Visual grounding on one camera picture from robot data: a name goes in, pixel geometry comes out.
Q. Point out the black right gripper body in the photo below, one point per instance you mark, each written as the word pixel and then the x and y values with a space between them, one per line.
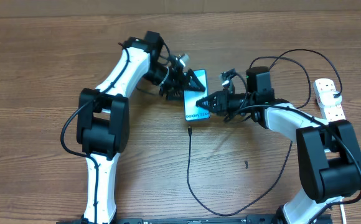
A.
pixel 231 103

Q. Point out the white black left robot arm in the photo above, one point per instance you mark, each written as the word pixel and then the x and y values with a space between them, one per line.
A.
pixel 99 129

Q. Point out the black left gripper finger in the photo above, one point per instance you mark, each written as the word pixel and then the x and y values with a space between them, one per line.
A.
pixel 193 83
pixel 175 95

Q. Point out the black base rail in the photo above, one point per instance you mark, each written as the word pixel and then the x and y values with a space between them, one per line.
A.
pixel 249 219

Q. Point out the white power strip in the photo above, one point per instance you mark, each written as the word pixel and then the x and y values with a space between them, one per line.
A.
pixel 330 107

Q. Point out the white charger plug adapter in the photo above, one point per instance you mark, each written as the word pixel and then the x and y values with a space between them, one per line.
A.
pixel 328 98

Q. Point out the Samsung Galaxy smartphone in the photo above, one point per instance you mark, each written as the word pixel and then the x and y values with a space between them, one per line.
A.
pixel 193 112

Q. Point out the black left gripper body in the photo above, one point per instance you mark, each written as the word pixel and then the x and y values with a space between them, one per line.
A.
pixel 172 81

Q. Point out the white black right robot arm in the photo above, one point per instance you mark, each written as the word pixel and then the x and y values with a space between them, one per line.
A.
pixel 329 156

